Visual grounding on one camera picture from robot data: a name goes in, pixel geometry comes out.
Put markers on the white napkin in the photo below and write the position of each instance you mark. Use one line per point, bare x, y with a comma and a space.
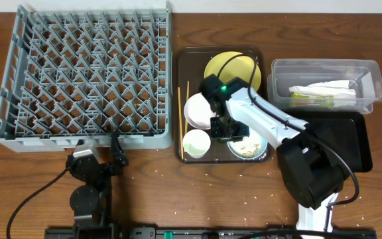
336, 88

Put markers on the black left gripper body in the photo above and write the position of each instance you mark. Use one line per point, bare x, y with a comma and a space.
103, 167

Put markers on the clear plastic bin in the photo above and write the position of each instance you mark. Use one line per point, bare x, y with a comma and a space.
364, 76

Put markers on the wooden chopstick right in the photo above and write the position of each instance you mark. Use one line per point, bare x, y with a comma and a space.
185, 107

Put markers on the wooden chopstick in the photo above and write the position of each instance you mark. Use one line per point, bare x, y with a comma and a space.
180, 122
185, 107

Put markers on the green snack wrapper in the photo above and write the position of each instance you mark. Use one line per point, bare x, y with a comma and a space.
300, 100

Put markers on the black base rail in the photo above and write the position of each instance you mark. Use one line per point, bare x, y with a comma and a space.
175, 233

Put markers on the wooden chopstick left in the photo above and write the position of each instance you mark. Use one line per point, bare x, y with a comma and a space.
180, 122

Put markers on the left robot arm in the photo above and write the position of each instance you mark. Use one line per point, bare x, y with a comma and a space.
91, 202

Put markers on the pink bowl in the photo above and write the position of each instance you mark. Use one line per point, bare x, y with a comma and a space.
199, 112

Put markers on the light green cup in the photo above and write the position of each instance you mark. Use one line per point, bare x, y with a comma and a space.
196, 143

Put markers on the black waste tray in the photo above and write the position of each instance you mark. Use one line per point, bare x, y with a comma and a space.
350, 135

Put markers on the grey dishwasher rack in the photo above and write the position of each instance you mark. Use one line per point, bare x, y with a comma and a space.
82, 75

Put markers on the brown serving tray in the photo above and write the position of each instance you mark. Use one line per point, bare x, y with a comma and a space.
188, 72

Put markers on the light blue bowl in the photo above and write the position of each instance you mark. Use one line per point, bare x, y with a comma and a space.
252, 146

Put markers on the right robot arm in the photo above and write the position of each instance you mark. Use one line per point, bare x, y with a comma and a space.
313, 171

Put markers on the yellow plate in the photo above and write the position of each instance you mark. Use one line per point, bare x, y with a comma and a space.
241, 67

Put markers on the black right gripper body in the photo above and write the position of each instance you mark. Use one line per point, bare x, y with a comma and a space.
227, 130

